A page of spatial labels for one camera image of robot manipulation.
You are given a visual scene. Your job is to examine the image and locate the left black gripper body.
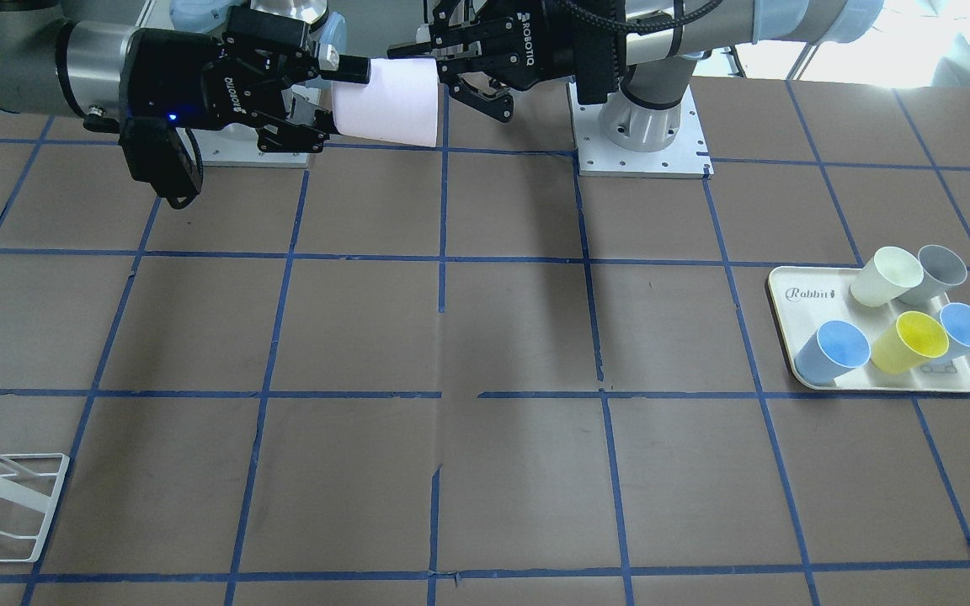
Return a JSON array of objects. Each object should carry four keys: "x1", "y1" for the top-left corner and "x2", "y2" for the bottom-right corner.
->
[{"x1": 485, "y1": 1, "x2": 625, "y2": 104}]

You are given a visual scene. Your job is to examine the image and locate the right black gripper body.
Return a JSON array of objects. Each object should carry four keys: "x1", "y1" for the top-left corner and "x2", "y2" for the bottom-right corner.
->
[{"x1": 119, "y1": 28, "x2": 232, "y2": 131}]

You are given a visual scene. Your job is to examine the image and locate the pink plastic cup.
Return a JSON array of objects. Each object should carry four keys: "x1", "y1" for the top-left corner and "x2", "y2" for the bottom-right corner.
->
[{"x1": 332, "y1": 57, "x2": 440, "y2": 148}]

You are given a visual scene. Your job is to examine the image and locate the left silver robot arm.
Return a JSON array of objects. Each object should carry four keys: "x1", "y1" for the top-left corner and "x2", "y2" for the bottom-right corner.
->
[{"x1": 387, "y1": 1, "x2": 884, "y2": 123}]

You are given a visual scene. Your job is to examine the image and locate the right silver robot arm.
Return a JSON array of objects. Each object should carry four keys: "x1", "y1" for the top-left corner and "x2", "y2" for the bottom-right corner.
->
[{"x1": 0, "y1": 1, "x2": 370, "y2": 153}]

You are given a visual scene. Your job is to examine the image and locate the light blue cup near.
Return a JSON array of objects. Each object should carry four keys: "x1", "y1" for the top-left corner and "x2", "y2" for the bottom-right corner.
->
[{"x1": 793, "y1": 321, "x2": 871, "y2": 385}]

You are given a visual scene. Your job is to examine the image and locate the light blue cup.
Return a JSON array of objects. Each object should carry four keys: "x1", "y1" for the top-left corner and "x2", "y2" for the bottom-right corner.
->
[
  {"x1": 931, "y1": 302, "x2": 970, "y2": 364},
  {"x1": 793, "y1": 321, "x2": 871, "y2": 385}
]

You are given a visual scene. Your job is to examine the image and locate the cream plastic cup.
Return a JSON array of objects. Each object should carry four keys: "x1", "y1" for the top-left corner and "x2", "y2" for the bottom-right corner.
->
[{"x1": 850, "y1": 246, "x2": 925, "y2": 307}]

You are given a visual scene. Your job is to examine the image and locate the grey plastic cup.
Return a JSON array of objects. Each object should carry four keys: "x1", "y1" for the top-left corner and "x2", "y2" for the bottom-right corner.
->
[{"x1": 898, "y1": 244, "x2": 967, "y2": 306}]

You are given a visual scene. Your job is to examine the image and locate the yellow plastic cup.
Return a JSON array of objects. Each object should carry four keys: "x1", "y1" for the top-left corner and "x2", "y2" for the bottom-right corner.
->
[{"x1": 871, "y1": 311, "x2": 950, "y2": 375}]

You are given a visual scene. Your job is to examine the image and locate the light blue cup far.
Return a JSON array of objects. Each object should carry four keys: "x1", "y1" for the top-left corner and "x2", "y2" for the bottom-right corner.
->
[{"x1": 931, "y1": 302, "x2": 970, "y2": 364}]

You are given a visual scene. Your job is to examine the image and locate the cream plastic tray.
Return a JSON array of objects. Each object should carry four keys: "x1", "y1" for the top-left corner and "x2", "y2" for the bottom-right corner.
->
[{"x1": 766, "y1": 266, "x2": 970, "y2": 394}]

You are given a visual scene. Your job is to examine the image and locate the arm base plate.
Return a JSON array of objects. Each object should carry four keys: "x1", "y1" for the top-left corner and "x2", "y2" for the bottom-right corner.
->
[
  {"x1": 568, "y1": 82, "x2": 715, "y2": 179},
  {"x1": 192, "y1": 124, "x2": 313, "y2": 169}
]

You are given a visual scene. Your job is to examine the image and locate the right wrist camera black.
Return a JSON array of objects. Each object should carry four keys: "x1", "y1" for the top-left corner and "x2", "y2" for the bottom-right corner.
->
[{"x1": 119, "y1": 116, "x2": 204, "y2": 210}]

